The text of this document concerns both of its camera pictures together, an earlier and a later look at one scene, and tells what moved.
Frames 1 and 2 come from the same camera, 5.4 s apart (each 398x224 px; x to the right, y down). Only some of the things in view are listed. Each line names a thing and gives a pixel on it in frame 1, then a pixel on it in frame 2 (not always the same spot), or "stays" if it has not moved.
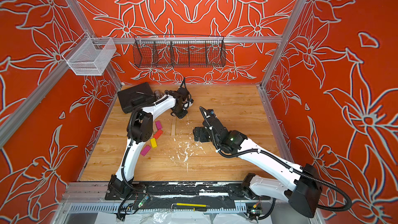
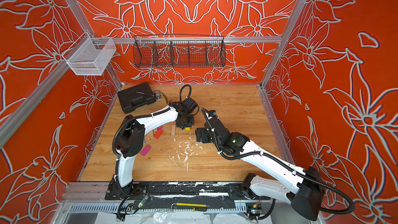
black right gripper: [204, 128] stays
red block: [158, 134] stays
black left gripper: [181, 115] -> [192, 123]
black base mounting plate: [185, 191] stays
